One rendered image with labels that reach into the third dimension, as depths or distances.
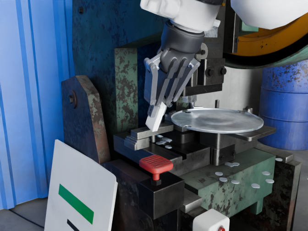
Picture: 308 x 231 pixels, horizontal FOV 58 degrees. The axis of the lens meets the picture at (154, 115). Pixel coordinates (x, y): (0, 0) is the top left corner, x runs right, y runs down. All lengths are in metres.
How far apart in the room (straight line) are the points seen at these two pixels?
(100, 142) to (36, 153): 0.95
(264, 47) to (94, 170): 0.80
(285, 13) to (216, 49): 0.57
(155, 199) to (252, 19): 0.42
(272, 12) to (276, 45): 0.78
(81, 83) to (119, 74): 0.17
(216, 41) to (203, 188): 0.46
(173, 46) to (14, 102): 1.48
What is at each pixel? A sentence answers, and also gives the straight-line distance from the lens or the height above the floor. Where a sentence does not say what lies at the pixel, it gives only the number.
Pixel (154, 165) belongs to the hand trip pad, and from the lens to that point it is 0.63.
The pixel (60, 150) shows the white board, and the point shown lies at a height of 0.55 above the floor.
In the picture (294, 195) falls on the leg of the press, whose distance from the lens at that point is 1.15.
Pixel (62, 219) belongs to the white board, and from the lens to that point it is 1.36.
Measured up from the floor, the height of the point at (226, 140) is 0.73.
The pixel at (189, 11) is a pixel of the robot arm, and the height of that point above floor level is 1.07.
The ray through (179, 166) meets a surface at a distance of 0.83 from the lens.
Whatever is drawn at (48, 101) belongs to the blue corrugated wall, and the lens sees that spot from 1.93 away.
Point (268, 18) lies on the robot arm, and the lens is 0.40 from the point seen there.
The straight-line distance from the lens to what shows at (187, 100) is 0.98.
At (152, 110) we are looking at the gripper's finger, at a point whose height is 0.88.
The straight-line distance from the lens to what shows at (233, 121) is 0.90.
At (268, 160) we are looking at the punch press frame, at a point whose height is 0.64.
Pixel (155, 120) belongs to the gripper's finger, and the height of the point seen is 0.86.
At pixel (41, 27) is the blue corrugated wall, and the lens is 1.90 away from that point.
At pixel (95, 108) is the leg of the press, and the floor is 0.79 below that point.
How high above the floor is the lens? 1.02
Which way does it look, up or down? 14 degrees down
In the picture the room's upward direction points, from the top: straight up
